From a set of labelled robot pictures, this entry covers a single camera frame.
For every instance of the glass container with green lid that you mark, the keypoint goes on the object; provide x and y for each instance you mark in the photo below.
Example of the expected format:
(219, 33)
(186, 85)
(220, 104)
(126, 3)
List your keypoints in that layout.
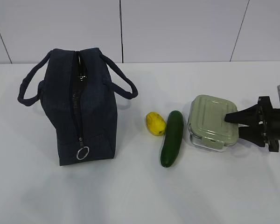
(206, 125)

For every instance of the green cucumber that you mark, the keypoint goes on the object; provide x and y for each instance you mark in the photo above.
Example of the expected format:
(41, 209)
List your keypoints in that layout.
(173, 139)

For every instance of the navy blue lunch bag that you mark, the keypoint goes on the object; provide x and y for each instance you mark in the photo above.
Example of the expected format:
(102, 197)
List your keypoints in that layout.
(77, 91)

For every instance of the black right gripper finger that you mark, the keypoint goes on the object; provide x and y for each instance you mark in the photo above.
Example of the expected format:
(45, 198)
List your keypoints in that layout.
(252, 134)
(248, 117)

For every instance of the yellow lemon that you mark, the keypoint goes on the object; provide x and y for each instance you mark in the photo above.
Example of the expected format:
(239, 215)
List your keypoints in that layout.
(155, 123)

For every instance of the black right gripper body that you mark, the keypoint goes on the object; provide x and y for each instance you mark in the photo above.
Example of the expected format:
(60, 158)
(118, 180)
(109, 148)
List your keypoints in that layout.
(271, 121)

